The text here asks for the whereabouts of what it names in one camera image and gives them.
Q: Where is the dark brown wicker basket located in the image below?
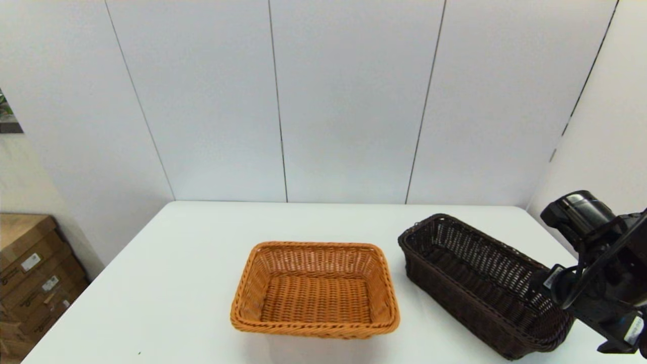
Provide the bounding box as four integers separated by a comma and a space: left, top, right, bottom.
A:
397, 213, 577, 360

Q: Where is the brown cardboard box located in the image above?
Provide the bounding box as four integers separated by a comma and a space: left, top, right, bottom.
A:
0, 213, 71, 296
0, 250, 84, 324
18, 276, 92, 344
0, 318, 38, 360

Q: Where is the orange wicker basket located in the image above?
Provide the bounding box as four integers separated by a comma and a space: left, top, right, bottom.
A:
230, 241, 401, 339

